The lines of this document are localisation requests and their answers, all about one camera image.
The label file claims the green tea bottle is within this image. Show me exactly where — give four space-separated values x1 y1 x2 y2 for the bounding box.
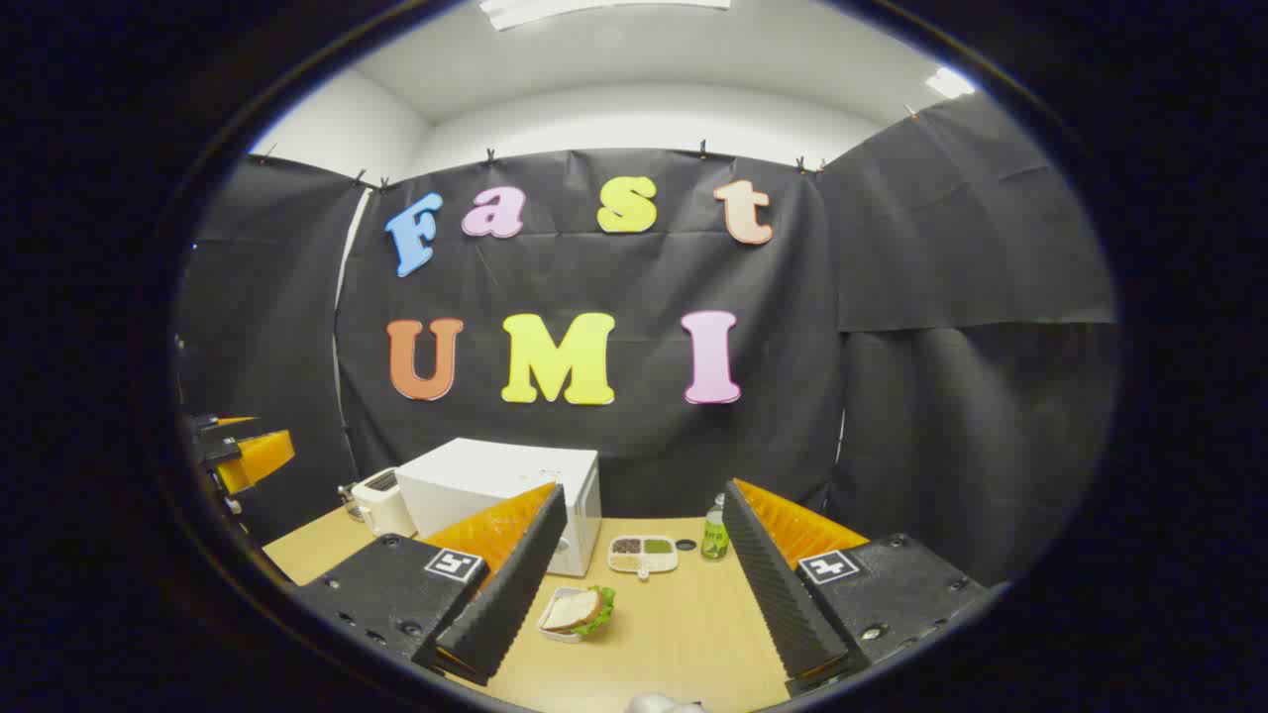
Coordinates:
700 493 731 561

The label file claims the white toaster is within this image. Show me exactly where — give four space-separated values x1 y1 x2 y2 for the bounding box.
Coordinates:
351 467 417 539

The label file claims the lettuce sandwich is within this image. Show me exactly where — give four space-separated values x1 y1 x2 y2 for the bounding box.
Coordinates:
543 585 616 638

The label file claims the black backdrop cloth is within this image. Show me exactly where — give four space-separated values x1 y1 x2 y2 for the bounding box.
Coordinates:
173 92 1120 595

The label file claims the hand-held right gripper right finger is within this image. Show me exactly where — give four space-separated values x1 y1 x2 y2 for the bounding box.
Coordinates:
721 478 992 697

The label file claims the white microwave oven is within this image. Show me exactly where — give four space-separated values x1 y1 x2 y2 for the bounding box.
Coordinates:
394 438 602 578

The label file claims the small white rectangular dish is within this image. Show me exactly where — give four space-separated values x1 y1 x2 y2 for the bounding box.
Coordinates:
537 586 595 645

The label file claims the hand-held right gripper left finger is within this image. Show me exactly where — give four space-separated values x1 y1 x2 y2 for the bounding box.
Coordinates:
294 482 569 686

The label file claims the white divided dish of beans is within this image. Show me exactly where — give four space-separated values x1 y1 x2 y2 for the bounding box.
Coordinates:
607 535 681 580

